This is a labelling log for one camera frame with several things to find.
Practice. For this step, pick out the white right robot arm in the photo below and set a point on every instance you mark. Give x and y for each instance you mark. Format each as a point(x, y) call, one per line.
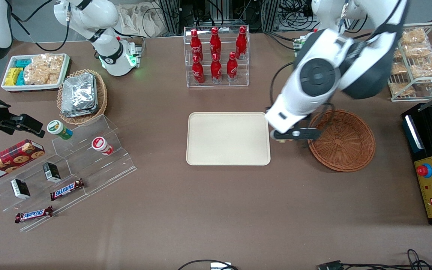
point(103, 22)

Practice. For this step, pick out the brown chocolate bar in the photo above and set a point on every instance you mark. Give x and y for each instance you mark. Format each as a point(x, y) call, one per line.
point(67, 189)
point(34, 214)

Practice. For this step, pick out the oval brown wicker basket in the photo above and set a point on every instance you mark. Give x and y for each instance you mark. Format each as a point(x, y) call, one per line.
point(101, 93)

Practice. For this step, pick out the red cola bottle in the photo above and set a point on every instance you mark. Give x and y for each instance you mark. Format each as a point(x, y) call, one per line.
point(195, 45)
point(232, 67)
point(241, 42)
point(215, 43)
point(198, 71)
point(216, 69)

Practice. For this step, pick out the yellow snack packet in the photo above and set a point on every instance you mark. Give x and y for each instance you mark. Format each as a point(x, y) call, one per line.
point(12, 76)

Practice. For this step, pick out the clear acrylic bottle rack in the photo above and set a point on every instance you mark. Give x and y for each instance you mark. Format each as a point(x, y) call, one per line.
point(219, 80)

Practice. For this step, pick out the red tartan cookie box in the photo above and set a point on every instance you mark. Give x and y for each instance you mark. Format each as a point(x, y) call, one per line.
point(9, 159)

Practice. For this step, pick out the black plug connector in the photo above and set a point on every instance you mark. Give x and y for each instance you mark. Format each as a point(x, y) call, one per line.
point(329, 265)

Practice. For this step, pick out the silver foil pack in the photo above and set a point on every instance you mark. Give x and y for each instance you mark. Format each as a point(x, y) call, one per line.
point(79, 92)
point(79, 113)

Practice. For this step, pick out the small black box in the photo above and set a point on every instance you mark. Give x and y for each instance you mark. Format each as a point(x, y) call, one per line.
point(20, 188)
point(52, 171)

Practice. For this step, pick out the white rectangular snack tray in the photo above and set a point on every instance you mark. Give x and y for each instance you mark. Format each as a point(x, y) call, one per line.
point(11, 88)

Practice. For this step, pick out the red lidded snack cup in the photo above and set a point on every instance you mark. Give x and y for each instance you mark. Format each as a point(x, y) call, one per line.
point(101, 145)

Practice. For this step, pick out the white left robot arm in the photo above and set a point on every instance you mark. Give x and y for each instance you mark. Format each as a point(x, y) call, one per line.
point(328, 45)

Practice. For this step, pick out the clear acrylic stepped display stand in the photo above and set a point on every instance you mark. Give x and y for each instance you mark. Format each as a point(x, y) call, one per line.
point(103, 168)

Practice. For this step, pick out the white connector block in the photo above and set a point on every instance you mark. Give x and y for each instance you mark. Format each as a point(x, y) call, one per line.
point(220, 266)

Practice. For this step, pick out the aluminium frame post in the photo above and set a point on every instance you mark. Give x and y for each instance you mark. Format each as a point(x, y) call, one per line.
point(170, 15)
point(270, 15)

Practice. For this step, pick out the teal snack packet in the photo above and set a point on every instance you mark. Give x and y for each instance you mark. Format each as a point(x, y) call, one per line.
point(20, 78)
point(23, 63)

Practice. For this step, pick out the beige plastic tray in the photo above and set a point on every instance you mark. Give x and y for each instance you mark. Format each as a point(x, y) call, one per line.
point(228, 138)

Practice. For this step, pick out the round brown wicker basket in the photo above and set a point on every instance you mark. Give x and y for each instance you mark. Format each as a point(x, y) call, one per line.
point(345, 146)

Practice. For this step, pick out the clear bag of rice crackers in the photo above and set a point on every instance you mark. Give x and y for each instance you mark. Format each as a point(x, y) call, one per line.
point(43, 69)

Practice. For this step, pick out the red emergency stop button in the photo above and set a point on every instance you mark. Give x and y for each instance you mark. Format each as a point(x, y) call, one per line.
point(423, 170)

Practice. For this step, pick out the green lidded snack cup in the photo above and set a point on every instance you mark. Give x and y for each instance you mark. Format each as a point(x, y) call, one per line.
point(59, 129)

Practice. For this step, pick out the bagged fried snack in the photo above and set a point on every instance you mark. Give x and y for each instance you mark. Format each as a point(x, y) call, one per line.
point(413, 36)
point(426, 67)
point(418, 50)
point(398, 54)
point(401, 89)
point(399, 68)

